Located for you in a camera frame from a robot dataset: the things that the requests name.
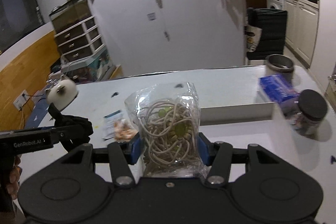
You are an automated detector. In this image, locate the peach satin bow scrunchie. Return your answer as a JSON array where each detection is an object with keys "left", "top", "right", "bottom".
[{"left": 114, "top": 119, "right": 138, "bottom": 141}]

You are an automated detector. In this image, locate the bag of beige hair ties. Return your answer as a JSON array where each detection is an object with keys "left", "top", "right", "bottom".
[{"left": 124, "top": 82, "right": 208, "bottom": 178}]

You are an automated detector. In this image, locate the person's left hand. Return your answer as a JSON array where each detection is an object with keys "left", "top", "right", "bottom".
[{"left": 6, "top": 156, "right": 22, "bottom": 200}]

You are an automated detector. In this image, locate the white teal labelled packet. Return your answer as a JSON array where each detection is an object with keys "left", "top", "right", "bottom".
[{"left": 103, "top": 110, "right": 123, "bottom": 140}]

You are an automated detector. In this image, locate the blue quilted cushion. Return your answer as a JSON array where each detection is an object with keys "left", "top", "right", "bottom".
[{"left": 24, "top": 98, "right": 49, "bottom": 129}]

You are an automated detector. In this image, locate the cream cat-shaped ceramic pot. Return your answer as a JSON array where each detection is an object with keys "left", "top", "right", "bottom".
[{"left": 46, "top": 75, "right": 79, "bottom": 111}]

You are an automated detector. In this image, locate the white shallow cardboard box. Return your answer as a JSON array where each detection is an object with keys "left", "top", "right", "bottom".
[{"left": 199, "top": 102, "right": 301, "bottom": 169}]

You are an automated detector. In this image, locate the blue tissue pack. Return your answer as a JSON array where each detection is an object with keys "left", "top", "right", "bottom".
[{"left": 259, "top": 75, "right": 299, "bottom": 105}]

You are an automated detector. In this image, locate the white plastic drawer unit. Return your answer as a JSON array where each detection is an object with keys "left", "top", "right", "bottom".
[{"left": 54, "top": 16, "right": 105, "bottom": 64}]

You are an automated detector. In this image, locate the black lidded glass jar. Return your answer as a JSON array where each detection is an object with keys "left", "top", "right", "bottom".
[{"left": 285, "top": 89, "right": 328, "bottom": 136}]

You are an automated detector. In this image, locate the glass fish tank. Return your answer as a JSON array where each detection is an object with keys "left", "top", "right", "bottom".
[{"left": 49, "top": 0, "right": 92, "bottom": 34}]

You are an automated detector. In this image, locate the white tote bag with print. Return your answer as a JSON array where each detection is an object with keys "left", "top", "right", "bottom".
[{"left": 245, "top": 25, "right": 262, "bottom": 52}]

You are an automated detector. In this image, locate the dark laundry basket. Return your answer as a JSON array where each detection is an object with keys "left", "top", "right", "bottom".
[{"left": 247, "top": 8, "right": 288, "bottom": 60}]

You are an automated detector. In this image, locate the white washing machine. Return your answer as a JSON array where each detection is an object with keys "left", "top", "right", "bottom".
[{"left": 266, "top": 0, "right": 285, "bottom": 10}]

